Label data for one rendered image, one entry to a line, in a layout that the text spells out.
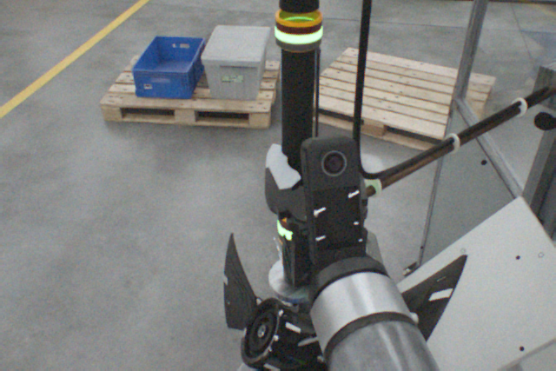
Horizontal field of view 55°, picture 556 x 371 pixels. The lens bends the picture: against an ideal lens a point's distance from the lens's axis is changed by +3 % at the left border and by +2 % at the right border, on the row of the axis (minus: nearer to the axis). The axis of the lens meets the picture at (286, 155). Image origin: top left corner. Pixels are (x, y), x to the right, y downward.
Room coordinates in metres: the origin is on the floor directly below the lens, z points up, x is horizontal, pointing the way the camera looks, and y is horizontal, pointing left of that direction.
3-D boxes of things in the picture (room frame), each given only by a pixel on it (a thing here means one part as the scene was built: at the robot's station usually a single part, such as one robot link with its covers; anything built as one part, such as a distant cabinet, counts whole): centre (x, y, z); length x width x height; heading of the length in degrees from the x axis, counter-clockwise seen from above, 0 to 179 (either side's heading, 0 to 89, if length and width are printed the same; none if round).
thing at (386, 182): (0.65, -0.25, 1.54); 0.54 x 0.01 x 0.01; 128
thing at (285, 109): (0.46, -0.01, 1.69); 0.03 x 0.03 x 0.21
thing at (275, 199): (0.39, 0.00, 1.66); 0.09 x 0.05 x 0.02; 23
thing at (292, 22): (0.46, -0.01, 1.81); 0.04 x 0.04 x 0.03
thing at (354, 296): (0.26, -0.06, 1.64); 0.08 x 0.05 x 0.08; 103
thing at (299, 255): (0.34, -0.04, 1.64); 0.12 x 0.08 x 0.09; 13
